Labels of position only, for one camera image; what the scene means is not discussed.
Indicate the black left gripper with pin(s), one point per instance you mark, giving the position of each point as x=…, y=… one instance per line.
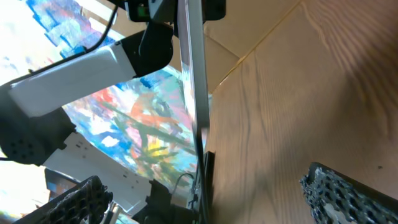
x=166, y=10

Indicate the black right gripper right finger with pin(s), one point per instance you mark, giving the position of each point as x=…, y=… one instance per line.
x=337, y=198

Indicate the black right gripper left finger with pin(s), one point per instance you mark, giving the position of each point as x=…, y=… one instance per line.
x=85, y=202

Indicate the Galaxy S25 Ultra smartphone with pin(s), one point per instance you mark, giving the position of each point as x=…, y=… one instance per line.
x=192, y=55

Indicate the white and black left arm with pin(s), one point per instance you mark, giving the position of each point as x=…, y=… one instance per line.
x=36, y=130

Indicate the colourful abstract painting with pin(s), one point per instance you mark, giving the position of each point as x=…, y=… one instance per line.
x=142, y=123

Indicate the brown cardboard panel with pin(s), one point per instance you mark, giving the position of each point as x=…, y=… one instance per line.
x=229, y=40

